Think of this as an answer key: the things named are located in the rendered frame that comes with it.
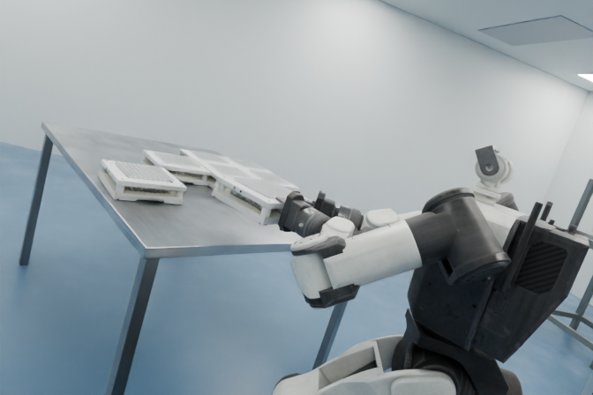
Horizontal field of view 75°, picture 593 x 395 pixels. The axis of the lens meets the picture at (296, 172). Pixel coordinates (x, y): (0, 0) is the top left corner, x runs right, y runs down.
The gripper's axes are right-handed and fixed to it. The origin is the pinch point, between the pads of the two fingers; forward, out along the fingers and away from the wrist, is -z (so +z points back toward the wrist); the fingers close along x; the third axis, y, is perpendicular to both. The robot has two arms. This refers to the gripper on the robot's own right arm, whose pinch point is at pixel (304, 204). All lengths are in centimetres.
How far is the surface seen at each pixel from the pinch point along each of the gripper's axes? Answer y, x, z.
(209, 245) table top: -14.8, 17.8, -22.9
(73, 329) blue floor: 33, 102, -85
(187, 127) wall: 324, 37, -172
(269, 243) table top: 3.5, 17.9, -7.2
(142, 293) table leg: -26, 33, -35
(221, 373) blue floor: 40, 101, -13
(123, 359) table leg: -27, 54, -35
